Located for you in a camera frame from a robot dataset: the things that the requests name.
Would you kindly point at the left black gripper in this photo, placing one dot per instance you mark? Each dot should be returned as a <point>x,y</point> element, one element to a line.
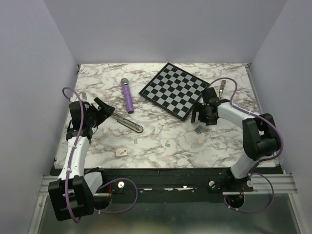
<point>104,112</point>

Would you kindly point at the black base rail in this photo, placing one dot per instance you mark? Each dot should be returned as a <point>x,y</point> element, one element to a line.
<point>172,185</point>

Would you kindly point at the grey black stapler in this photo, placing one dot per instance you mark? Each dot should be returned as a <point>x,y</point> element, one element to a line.
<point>127,123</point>

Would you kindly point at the purple glitter microphone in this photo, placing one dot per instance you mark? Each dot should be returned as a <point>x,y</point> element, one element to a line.
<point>127,95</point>

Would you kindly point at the large silver staple strip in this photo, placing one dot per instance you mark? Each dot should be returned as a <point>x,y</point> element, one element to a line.
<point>199,129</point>

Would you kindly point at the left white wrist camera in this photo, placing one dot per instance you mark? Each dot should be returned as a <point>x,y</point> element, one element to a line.
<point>81,95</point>

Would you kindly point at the black white chessboard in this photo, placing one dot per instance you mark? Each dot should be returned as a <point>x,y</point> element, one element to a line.
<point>174,90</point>

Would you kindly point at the white stapler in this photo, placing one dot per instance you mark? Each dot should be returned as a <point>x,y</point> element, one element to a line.
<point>221,89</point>

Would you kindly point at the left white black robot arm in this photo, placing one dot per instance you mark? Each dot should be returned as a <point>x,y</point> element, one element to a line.
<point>72,194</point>

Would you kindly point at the aluminium frame rail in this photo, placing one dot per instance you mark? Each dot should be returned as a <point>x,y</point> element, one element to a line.
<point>268,209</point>

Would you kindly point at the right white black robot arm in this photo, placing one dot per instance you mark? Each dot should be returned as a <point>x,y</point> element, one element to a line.
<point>260,136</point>

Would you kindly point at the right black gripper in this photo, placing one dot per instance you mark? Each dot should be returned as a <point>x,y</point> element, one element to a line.
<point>198,107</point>

